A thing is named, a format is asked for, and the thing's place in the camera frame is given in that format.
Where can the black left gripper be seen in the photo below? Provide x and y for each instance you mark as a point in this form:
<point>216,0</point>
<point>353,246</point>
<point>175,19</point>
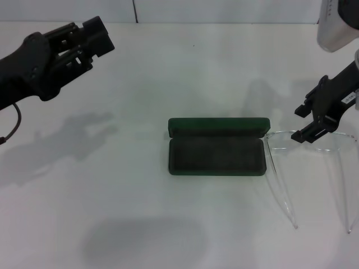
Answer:
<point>22,73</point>

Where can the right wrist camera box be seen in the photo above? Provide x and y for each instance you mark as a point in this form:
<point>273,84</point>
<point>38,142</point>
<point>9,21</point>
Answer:
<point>328,28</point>

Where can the clear plastic glasses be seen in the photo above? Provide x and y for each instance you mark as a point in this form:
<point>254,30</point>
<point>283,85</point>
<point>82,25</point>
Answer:
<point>294,221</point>

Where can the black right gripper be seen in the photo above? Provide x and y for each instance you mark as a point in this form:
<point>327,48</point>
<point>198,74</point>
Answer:
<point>333,98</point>

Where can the green glasses case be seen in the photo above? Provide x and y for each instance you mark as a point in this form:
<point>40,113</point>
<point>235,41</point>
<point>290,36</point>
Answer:
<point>216,157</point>

